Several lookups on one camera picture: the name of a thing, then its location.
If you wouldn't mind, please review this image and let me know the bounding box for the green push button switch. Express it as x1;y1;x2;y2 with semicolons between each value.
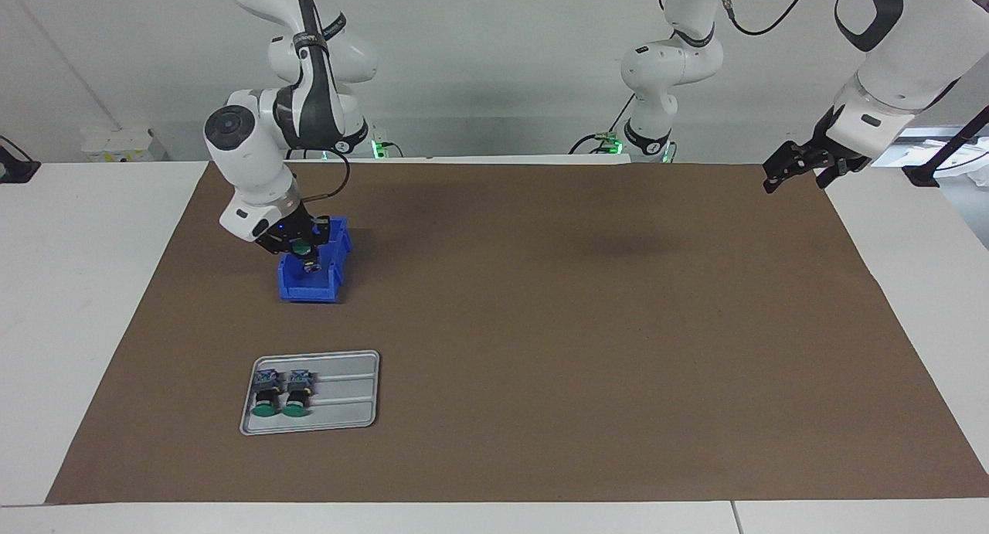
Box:
290;240;324;276
282;369;314;419
251;368;283;419

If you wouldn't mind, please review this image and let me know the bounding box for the blue plastic storage bin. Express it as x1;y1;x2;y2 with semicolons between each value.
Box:
277;216;353;303

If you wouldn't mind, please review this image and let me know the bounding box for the white plastic background object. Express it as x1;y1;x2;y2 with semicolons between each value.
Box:
873;126;989;187

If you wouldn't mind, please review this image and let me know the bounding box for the silver metal tray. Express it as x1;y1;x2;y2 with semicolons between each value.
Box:
240;350;381;436

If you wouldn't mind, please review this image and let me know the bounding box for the black table clamp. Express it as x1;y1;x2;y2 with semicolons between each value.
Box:
0;136;41;184

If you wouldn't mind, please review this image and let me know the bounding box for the brown paper table mat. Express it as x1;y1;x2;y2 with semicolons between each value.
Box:
45;161;989;505

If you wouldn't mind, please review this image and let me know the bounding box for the black slanted camera stand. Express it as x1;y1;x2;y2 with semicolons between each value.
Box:
902;105;989;189

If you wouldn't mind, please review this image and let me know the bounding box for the white wall box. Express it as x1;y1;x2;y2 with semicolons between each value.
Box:
81;127;169;163

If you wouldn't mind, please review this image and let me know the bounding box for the black left arm base cable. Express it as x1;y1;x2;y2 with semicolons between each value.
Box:
569;97;638;155

